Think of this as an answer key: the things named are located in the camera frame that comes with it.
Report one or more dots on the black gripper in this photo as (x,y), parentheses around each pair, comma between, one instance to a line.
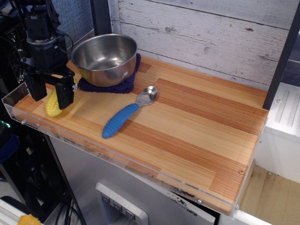
(47,64)

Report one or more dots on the yellow plastic corn cob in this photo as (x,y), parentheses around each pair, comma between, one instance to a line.
(52,105)

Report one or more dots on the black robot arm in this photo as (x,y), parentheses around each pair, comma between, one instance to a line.
(39,18)

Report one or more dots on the clear acrylic tray guard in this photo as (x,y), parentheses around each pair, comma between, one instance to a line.
(196,140)

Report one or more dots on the black plastic crate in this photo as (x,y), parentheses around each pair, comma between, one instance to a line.
(17,49)

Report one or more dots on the stainless steel bowl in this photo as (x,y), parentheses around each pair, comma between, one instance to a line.
(106,60)

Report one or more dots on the blue fabric panel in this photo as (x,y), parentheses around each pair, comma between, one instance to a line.
(76,20)

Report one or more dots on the dark purple knitted cloth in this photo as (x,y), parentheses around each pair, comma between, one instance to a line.
(123,88)

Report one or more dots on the stainless steel toy fridge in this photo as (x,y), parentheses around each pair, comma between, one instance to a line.
(87,174)

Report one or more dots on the yellow object at bottom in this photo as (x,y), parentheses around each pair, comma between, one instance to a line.
(28,220)

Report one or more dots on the white plastic toy sink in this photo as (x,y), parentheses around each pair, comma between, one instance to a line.
(278,149)

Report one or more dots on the black vertical post left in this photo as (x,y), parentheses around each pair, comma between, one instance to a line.
(101,17)

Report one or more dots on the black vertical post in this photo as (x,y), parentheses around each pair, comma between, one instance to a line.
(283,60)
(101,17)

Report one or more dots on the blue handled metal spoon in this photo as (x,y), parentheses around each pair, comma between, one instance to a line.
(146,97)

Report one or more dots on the black vertical post right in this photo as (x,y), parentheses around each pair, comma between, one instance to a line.
(283,60)

